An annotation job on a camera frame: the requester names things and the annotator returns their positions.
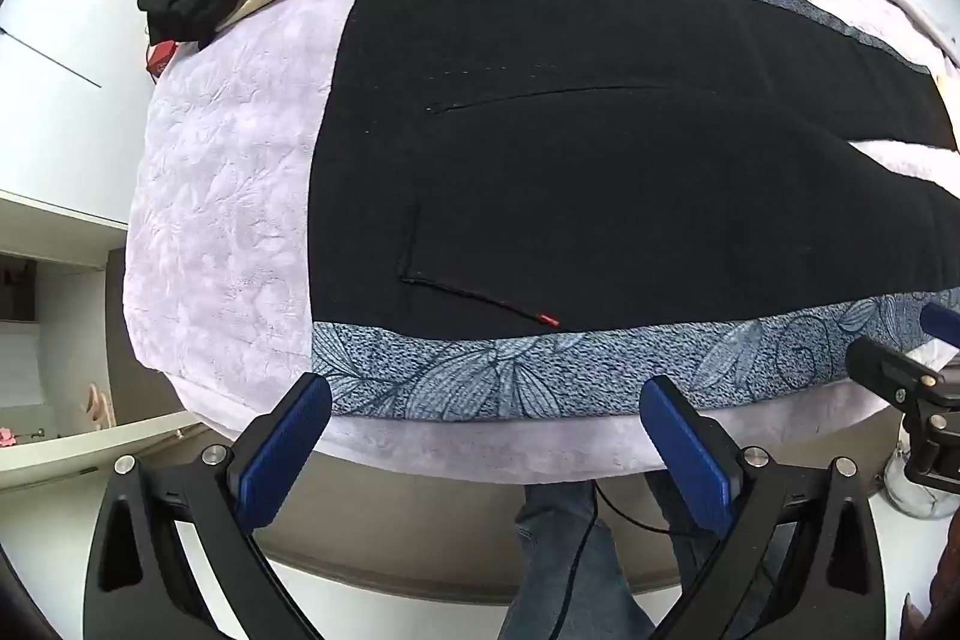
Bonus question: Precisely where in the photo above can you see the person's blue jeans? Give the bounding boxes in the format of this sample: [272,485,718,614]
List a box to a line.
[504,473,751,640]

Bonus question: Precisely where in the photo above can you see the glass jar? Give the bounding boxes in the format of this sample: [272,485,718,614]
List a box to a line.
[883,451,960,522]

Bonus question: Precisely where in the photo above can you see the person's right forearm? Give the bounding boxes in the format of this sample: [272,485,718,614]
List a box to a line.
[902,569,960,640]

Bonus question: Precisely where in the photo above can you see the black cable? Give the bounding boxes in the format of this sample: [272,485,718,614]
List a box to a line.
[595,481,702,540]

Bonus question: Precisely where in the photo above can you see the red tag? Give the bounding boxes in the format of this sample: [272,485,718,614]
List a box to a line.
[146,38,179,80]

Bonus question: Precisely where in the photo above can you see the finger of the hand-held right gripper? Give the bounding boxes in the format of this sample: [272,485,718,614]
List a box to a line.
[846,336,960,492]
[921,301,960,345]

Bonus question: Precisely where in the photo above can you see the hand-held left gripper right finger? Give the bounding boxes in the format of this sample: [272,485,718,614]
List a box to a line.
[640,375,890,640]

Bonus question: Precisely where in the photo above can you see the black pants with patterned trim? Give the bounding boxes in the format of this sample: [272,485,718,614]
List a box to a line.
[310,0,960,420]

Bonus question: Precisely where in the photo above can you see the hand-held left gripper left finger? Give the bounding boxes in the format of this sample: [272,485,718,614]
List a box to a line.
[82,374,333,640]

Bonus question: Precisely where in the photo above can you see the white wardrobe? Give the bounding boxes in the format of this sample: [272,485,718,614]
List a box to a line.
[0,0,197,230]

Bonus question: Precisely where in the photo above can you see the white shelf unit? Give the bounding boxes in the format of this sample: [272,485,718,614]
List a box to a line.
[0,190,197,474]

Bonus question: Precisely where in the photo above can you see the lavender plush blanket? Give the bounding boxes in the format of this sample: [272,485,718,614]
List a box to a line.
[124,0,960,485]

